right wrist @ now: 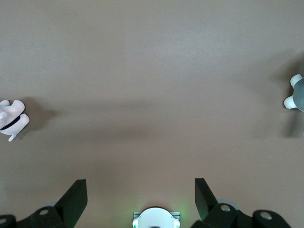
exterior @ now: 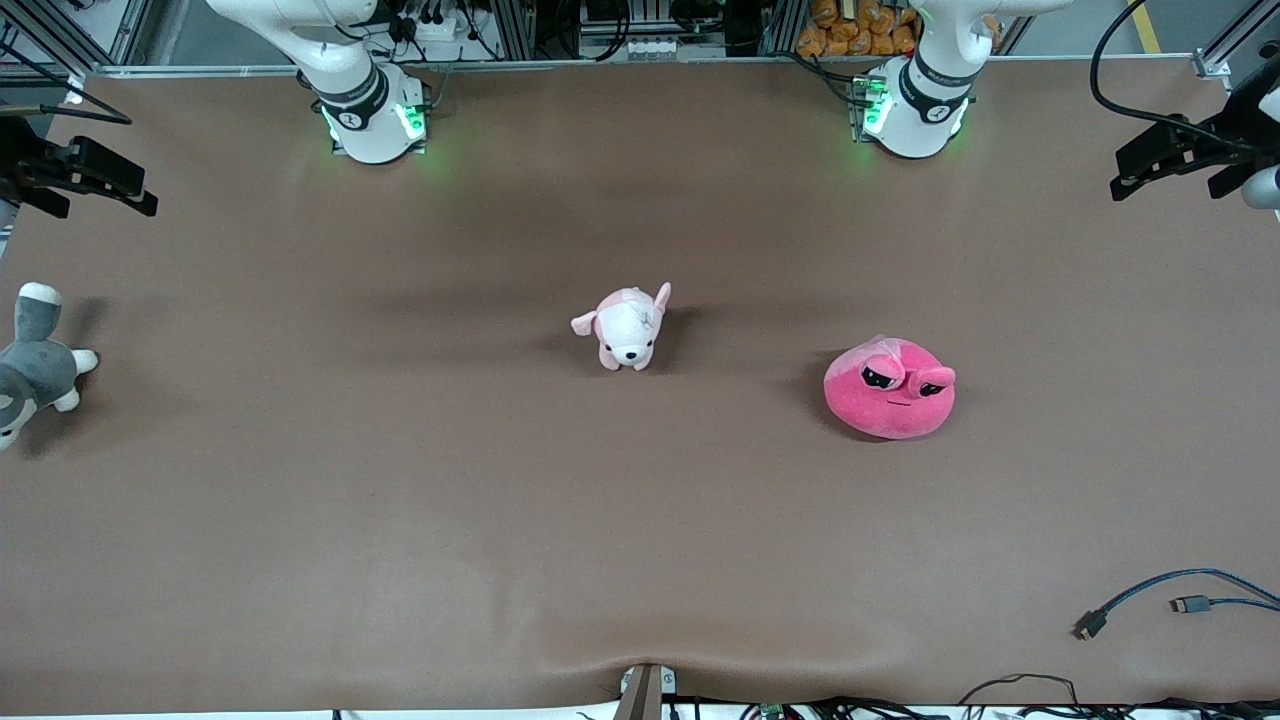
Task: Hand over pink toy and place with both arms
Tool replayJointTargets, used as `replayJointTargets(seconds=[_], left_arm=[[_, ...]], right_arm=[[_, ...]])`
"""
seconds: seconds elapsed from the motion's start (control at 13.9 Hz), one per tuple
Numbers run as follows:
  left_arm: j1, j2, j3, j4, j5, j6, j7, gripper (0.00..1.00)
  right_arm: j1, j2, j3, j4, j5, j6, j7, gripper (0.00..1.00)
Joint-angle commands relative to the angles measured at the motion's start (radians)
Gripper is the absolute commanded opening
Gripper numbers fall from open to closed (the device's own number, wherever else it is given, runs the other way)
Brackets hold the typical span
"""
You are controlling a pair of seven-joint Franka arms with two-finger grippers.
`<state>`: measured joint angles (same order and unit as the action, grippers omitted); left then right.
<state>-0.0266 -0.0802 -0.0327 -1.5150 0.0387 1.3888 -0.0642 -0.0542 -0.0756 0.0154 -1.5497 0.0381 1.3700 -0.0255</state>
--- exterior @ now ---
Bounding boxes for round pink plush toy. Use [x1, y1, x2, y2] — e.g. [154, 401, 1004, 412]
[823, 335, 958, 441]

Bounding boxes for orange plush toy pile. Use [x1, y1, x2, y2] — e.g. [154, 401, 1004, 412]
[797, 0, 1003, 58]

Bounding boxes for grey white husky plush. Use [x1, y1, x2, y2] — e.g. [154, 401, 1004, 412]
[0, 282, 100, 451]

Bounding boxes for white power strip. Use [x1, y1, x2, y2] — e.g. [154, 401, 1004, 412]
[395, 8, 501, 61]

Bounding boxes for small pale pink dog plush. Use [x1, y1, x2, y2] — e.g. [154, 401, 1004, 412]
[570, 281, 673, 373]

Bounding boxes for white terminal block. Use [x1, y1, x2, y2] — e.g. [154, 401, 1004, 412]
[580, 35, 683, 61]

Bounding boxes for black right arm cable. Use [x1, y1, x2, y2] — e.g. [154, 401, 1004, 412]
[0, 45, 133, 126]

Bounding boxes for aluminium corner frame profile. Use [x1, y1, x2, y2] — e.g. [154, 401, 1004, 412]
[1193, 0, 1280, 79]

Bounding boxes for blue braided cable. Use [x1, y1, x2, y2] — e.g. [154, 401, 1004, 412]
[1073, 568, 1280, 641]

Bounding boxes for thin blue usb cable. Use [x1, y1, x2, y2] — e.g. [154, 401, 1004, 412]
[1170, 595, 1280, 614]

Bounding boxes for aluminium table edge rail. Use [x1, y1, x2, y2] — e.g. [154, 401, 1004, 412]
[85, 55, 1201, 77]

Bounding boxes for thin red black wire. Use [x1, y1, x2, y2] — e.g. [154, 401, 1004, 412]
[958, 673, 1081, 706]

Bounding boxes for black cable bundle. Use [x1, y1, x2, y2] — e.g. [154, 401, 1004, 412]
[690, 695, 1280, 720]

